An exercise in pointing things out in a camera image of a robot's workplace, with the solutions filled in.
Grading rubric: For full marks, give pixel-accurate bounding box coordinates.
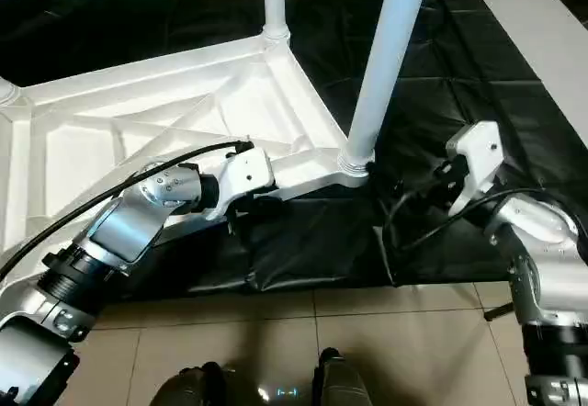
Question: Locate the white plastic table leg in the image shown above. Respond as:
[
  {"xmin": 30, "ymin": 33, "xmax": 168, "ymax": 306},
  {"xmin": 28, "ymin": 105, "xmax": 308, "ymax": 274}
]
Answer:
[
  {"xmin": 261, "ymin": 0, "xmax": 292, "ymax": 44},
  {"xmin": 335, "ymin": 0, "xmax": 433, "ymax": 179},
  {"xmin": 0, "ymin": 75, "xmax": 24, "ymax": 108}
]

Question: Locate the white plastic table top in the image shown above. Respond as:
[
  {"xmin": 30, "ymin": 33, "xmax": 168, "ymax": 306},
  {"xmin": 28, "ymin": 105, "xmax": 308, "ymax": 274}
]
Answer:
[{"xmin": 0, "ymin": 31, "xmax": 373, "ymax": 283}]

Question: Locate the black mat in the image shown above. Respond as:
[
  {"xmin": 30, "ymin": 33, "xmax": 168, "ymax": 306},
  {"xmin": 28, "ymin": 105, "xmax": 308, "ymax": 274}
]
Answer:
[{"xmin": 0, "ymin": 0, "xmax": 588, "ymax": 295}]

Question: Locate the grey left robot foot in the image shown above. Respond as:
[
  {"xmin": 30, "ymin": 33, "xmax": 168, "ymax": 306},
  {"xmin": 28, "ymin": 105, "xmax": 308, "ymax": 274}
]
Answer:
[{"xmin": 149, "ymin": 362, "xmax": 226, "ymax": 406}]

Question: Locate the grey robot foot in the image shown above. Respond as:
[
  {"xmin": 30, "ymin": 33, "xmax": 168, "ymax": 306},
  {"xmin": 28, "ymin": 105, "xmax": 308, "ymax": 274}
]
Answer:
[
  {"xmin": 312, "ymin": 349, "xmax": 373, "ymax": 406},
  {"xmin": 149, "ymin": 362, "xmax": 226, "ymax": 406}
]

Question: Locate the grey right robot foot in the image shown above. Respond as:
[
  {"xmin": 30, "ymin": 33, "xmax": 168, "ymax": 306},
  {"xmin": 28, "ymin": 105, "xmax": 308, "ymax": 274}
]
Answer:
[{"xmin": 312, "ymin": 349, "xmax": 373, "ymax": 406}]

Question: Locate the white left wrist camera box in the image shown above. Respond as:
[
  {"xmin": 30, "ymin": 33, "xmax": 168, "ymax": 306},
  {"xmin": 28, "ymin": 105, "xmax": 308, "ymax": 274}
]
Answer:
[{"xmin": 204, "ymin": 147, "xmax": 277, "ymax": 223}]

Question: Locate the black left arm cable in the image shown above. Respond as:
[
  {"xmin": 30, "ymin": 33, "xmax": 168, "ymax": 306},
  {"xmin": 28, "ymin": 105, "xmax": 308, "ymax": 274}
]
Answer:
[{"xmin": 0, "ymin": 140, "xmax": 254, "ymax": 283}]

